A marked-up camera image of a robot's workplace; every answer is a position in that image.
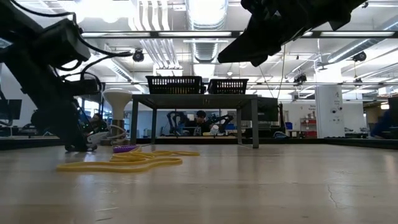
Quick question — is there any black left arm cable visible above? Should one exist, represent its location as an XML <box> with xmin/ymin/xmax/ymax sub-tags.
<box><xmin>11</xmin><ymin>0</ymin><xmax>135</xmax><ymax>94</ymax></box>

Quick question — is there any white light bulb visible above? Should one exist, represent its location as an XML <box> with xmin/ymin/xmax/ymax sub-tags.
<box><xmin>101</xmin><ymin>88</ymin><xmax>134</xmax><ymax>138</ymax></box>

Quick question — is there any yellow rubber band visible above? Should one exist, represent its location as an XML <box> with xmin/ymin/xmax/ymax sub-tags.
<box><xmin>57</xmin><ymin>156</ymin><xmax>183</xmax><ymax>174</ymax></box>
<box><xmin>109</xmin><ymin>150</ymin><xmax>201</xmax><ymax>163</ymax></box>

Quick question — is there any black monitor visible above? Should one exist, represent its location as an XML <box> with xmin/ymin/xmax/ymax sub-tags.
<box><xmin>257</xmin><ymin>96</ymin><xmax>280</xmax><ymax>123</ymax></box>
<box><xmin>0</xmin><ymin>99</ymin><xmax>23</xmax><ymax>125</ymax></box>

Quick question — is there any purple coil wrist keychain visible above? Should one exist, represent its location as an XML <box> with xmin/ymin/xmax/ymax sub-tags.
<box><xmin>112</xmin><ymin>144</ymin><xmax>141</xmax><ymax>154</ymax></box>

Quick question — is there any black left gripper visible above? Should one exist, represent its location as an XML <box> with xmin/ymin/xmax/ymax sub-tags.
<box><xmin>18</xmin><ymin>77</ymin><xmax>103</xmax><ymax>152</ymax></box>

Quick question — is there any black plastic mesh basket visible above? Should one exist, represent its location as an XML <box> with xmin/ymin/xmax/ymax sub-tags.
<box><xmin>145</xmin><ymin>75</ymin><xmax>203</xmax><ymax>95</ymax></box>
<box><xmin>207</xmin><ymin>78</ymin><xmax>249</xmax><ymax>95</ymax></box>

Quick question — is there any grey perforated metal shelf riser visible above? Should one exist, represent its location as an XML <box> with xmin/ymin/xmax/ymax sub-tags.
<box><xmin>130</xmin><ymin>94</ymin><xmax>260</xmax><ymax>149</ymax></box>

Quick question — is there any person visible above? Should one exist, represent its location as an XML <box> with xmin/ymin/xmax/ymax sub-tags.
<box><xmin>89</xmin><ymin>112</ymin><xmax>109</xmax><ymax>134</ymax></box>
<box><xmin>186</xmin><ymin>110</ymin><xmax>212</xmax><ymax>137</ymax></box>
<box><xmin>369</xmin><ymin>108</ymin><xmax>398</xmax><ymax>139</ymax></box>

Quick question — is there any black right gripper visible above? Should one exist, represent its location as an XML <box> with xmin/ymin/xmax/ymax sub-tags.
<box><xmin>217</xmin><ymin>0</ymin><xmax>368</xmax><ymax>68</ymax></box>

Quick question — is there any white building column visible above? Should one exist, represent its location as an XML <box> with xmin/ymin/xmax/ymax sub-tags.
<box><xmin>314</xmin><ymin>84</ymin><xmax>345</xmax><ymax>139</ymax></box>

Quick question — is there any white coiled cable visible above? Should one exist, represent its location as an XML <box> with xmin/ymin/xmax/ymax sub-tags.
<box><xmin>86</xmin><ymin>124</ymin><xmax>128</xmax><ymax>146</ymax></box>

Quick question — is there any red storage shelf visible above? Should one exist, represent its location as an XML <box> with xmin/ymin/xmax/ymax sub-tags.
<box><xmin>300</xmin><ymin>117</ymin><xmax>318</xmax><ymax>138</ymax></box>

